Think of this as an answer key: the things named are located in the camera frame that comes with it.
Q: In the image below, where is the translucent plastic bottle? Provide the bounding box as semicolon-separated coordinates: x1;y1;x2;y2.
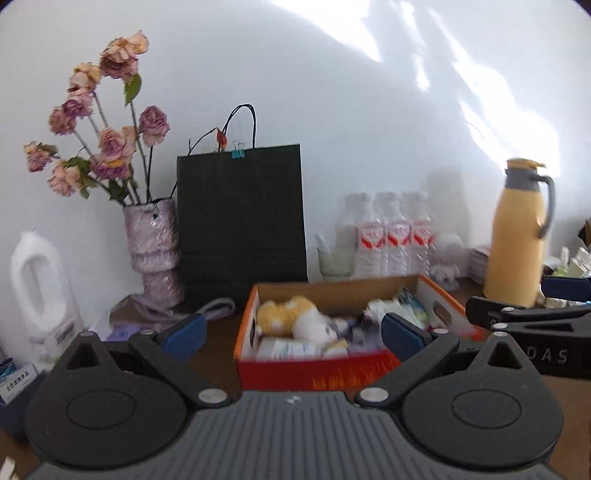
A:
336;194;365;252

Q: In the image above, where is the yellow spotted plush toy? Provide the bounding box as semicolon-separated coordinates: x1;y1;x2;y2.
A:
256;296;321;337

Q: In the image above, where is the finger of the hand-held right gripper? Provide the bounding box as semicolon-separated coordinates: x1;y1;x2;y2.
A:
465;296;591;330
541;275;591;300

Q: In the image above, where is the red label water bottle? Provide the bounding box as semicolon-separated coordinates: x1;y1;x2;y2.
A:
409;193;437;275
355;194;387;278
383;193;411;277

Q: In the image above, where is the black paper bag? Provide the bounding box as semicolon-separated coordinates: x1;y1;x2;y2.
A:
177;104;309;305

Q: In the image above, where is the translucent cotton swab box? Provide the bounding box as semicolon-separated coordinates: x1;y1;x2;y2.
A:
259;337;324;361

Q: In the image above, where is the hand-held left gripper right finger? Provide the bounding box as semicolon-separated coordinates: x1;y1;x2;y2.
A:
358;313;527;408

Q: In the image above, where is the mottled purple vase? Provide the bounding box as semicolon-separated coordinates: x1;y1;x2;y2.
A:
122;198;186;309

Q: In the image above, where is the yellow thermos jug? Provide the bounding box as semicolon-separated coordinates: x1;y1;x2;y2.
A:
483;158;556;308

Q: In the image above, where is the white robot figure speaker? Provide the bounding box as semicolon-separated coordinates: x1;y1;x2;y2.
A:
433;232;465;291

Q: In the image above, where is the white detergent bottle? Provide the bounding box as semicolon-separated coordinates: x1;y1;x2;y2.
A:
10;229;86;370

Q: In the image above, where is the blue white small box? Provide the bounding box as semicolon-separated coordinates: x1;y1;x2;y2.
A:
0;357;38;407

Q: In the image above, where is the purple tissue pack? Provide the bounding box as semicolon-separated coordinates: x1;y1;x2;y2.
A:
106;295;185;344

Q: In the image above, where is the clear glass cup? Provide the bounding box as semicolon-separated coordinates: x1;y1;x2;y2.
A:
316;234;356;279

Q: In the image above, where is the dried pink rose bouquet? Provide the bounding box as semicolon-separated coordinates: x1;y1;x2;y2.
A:
24;30;169;206

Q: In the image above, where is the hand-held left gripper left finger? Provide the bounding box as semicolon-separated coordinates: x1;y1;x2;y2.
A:
62;314;230;409

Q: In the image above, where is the red orange cardboard box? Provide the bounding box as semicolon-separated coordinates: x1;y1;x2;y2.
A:
233;274;490;391

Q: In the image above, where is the clear plastic bag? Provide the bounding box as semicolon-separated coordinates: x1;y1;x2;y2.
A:
364;288;431;329

